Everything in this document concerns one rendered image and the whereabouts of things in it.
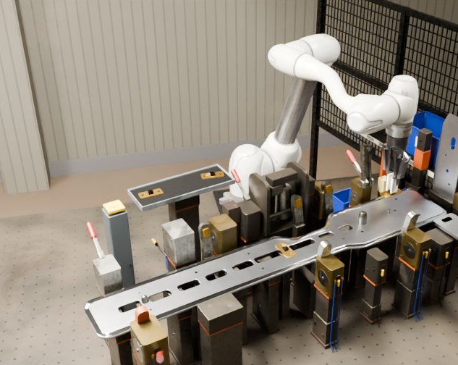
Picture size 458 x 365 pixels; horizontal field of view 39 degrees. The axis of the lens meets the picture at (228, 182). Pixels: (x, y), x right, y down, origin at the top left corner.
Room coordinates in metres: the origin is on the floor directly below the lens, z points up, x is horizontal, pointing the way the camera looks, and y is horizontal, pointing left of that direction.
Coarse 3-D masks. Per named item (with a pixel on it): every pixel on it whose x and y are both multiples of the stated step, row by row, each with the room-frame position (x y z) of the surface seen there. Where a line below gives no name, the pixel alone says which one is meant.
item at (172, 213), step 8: (184, 200) 1.98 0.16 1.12; (192, 200) 1.99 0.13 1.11; (176, 208) 1.96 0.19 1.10; (184, 208) 1.98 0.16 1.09; (192, 208) 2.00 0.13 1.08; (176, 216) 1.97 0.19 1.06; (184, 216) 1.98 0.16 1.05; (192, 216) 2.00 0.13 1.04; (192, 224) 2.00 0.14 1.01; (200, 248) 2.01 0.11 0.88; (200, 256) 2.01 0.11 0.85
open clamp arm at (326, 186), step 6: (324, 180) 2.12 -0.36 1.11; (324, 186) 2.10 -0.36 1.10; (330, 186) 2.10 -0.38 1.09; (324, 192) 2.09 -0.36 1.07; (330, 192) 2.10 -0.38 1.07; (324, 198) 2.09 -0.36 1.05; (330, 198) 2.10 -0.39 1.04; (324, 204) 2.09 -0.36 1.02; (330, 204) 2.09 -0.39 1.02; (324, 210) 2.09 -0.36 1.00; (330, 210) 2.08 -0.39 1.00
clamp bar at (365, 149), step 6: (366, 144) 2.20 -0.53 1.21; (360, 150) 2.19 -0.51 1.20; (366, 150) 2.18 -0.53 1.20; (372, 150) 2.16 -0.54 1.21; (360, 156) 2.19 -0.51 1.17; (366, 156) 2.19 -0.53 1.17; (360, 162) 2.19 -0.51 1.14; (366, 162) 2.19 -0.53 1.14; (366, 168) 2.18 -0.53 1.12; (366, 174) 2.18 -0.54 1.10
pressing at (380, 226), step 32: (416, 192) 2.20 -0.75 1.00; (352, 224) 1.98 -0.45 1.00; (384, 224) 1.98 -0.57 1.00; (416, 224) 1.98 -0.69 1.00; (224, 256) 1.80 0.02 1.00; (256, 256) 1.80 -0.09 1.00; (128, 288) 1.64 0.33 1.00; (160, 288) 1.64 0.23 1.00; (192, 288) 1.64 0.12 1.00; (224, 288) 1.63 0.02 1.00; (96, 320) 1.50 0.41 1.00; (128, 320) 1.50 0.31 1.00; (160, 320) 1.50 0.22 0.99
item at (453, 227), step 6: (444, 216) 2.02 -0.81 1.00; (450, 216) 2.02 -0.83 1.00; (456, 216) 2.02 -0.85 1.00; (438, 222) 1.98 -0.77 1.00; (444, 222) 1.98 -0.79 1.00; (450, 222) 1.98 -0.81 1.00; (456, 222) 1.98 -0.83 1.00; (444, 228) 1.94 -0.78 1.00; (450, 228) 1.94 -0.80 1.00; (456, 228) 1.94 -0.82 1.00; (450, 234) 1.92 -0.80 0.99; (456, 234) 1.90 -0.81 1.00
